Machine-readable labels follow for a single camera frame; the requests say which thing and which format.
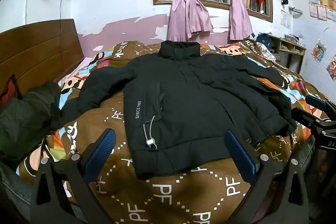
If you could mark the black padded jacket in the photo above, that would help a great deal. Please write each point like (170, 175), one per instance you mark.
(183, 108)

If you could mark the cartoon wall sticker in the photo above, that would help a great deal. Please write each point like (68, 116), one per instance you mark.
(332, 67)
(319, 52)

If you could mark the wooden shelf desk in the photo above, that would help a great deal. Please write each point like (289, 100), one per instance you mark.
(288, 48)

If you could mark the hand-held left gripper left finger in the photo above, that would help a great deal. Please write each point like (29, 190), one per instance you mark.
(101, 148)

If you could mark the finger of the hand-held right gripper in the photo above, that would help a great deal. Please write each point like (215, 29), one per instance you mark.
(315, 102)
(307, 117)

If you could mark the group of wall certificates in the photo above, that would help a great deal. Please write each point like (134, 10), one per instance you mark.
(321, 3)

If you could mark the small metal wall rack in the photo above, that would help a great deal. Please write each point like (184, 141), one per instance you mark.
(295, 10)

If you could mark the wooden headboard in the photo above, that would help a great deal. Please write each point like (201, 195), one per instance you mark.
(39, 50)

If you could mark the brown printed quilt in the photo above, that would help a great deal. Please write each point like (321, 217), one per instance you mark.
(170, 195)

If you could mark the red cloth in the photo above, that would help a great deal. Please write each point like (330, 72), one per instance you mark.
(9, 91)

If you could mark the person's blue jeans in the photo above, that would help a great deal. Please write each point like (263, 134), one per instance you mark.
(15, 192)

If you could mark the dark blue cap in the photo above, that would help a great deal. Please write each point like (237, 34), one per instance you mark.
(263, 40)

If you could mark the floral cloth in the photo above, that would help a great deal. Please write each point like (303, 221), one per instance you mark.
(266, 52)

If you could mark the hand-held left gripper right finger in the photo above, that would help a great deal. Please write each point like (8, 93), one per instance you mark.
(240, 158)

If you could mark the dark green jacket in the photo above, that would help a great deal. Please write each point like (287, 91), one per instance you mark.
(26, 113)

